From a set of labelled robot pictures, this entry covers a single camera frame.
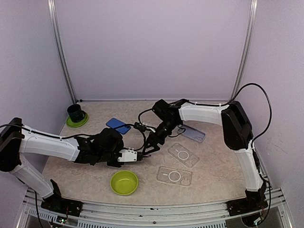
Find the clear phone case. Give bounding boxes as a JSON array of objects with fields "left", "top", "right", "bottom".
[
  {"left": 156, "top": 166, "right": 192, "bottom": 187},
  {"left": 168, "top": 143, "right": 200, "bottom": 168}
]

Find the clear phone case upper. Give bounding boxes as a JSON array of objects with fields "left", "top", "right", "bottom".
[{"left": 168, "top": 143, "right": 200, "bottom": 168}]

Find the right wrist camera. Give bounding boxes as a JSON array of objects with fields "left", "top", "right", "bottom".
[{"left": 152, "top": 99, "right": 170, "bottom": 120}]

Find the green saucer plate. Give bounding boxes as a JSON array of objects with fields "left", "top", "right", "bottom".
[{"left": 66, "top": 112, "right": 89, "bottom": 128}]

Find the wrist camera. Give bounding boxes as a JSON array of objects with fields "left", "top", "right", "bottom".
[
  {"left": 152, "top": 99, "right": 170, "bottom": 120},
  {"left": 117, "top": 149, "right": 143, "bottom": 162}
]

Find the blue smartphone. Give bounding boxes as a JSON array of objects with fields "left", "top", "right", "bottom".
[{"left": 106, "top": 118, "right": 131, "bottom": 134}]

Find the left aluminium frame post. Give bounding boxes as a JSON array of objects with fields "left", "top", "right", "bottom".
[{"left": 47, "top": 0, "right": 77, "bottom": 104}]

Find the dark green mug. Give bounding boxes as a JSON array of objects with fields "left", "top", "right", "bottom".
[{"left": 67, "top": 104, "right": 85, "bottom": 123}]

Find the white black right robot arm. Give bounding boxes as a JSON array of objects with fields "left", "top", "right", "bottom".
[{"left": 142, "top": 99, "right": 268, "bottom": 212}]

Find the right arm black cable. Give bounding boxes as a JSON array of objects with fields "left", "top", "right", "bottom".
[{"left": 133, "top": 83, "right": 273, "bottom": 212}]

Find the right aluminium frame post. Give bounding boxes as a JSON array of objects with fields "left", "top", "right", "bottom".
[{"left": 231, "top": 0, "right": 258, "bottom": 99}]

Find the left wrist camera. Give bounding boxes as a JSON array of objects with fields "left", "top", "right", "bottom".
[{"left": 117, "top": 149, "right": 143, "bottom": 162}]

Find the clear phone case lower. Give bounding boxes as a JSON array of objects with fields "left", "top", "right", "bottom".
[{"left": 156, "top": 166, "right": 192, "bottom": 187}]

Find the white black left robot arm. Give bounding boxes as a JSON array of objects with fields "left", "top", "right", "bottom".
[{"left": 0, "top": 118, "right": 126, "bottom": 213}]

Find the front aluminium rail base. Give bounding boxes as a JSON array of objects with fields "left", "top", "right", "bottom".
[{"left": 15, "top": 186, "right": 294, "bottom": 228}]

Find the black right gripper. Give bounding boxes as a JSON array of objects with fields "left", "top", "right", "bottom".
[{"left": 142, "top": 118, "right": 180, "bottom": 154}]

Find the green bowl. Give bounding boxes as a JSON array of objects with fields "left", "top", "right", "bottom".
[{"left": 110, "top": 170, "right": 139, "bottom": 196}]

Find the aluminium frame post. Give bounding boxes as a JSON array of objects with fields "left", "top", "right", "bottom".
[
  {"left": 47, "top": 0, "right": 77, "bottom": 104},
  {"left": 231, "top": 0, "right": 258, "bottom": 99}
]

